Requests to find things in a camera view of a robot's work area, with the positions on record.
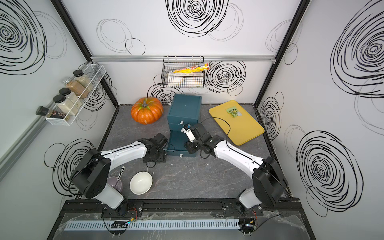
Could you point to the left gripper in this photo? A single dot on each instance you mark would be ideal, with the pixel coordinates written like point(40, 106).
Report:
point(162, 158)

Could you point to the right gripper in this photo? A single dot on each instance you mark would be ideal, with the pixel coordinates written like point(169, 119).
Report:
point(188, 146)

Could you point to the teal drawer cabinet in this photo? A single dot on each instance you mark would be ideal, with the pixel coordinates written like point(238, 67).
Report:
point(185, 109)

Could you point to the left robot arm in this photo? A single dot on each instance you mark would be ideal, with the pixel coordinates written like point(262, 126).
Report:
point(91, 174)

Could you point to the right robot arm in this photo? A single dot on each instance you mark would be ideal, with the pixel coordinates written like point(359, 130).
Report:
point(269, 182)

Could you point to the white bowl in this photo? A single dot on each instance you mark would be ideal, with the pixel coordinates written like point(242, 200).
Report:
point(141, 183)

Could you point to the yellow cutting board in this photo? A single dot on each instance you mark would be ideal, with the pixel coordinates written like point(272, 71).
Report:
point(235, 121)

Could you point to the orange pumpkin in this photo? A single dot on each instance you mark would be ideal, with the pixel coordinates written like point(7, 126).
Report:
point(147, 111)

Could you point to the yellow tube package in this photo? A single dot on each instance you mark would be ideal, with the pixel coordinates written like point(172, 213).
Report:
point(193, 69)

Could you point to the clear acrylic spice shelf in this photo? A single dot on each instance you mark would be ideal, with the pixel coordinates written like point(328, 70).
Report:
point(80, 100)

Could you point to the spice jar far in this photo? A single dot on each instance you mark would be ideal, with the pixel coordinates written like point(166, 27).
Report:
point(83, 79)

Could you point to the brown spice jar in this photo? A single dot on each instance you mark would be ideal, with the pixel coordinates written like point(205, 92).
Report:
point(75, 87)

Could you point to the white spice jar middle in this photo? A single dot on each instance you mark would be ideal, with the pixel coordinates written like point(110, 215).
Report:
point(71, 96)

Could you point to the white spice jar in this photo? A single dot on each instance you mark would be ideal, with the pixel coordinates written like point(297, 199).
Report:
point(65, 105)
point(71, 96)

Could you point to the white spice jar near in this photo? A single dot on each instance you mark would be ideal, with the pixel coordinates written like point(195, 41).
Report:
point(65, 105)

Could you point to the dark spice jar lying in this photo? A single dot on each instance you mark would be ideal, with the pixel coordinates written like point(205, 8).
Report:
point(49, 113)

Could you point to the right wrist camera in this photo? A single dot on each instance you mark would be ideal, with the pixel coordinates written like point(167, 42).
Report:
point(187, 129)

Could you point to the black wire basket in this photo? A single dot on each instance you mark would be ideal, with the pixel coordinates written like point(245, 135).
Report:
point(193, 80)

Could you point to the grey slotted cable duct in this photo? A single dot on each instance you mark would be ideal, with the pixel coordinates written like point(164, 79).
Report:
point(105, 225)

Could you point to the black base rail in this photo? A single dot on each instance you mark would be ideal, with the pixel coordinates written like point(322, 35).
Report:
point(138, 208)

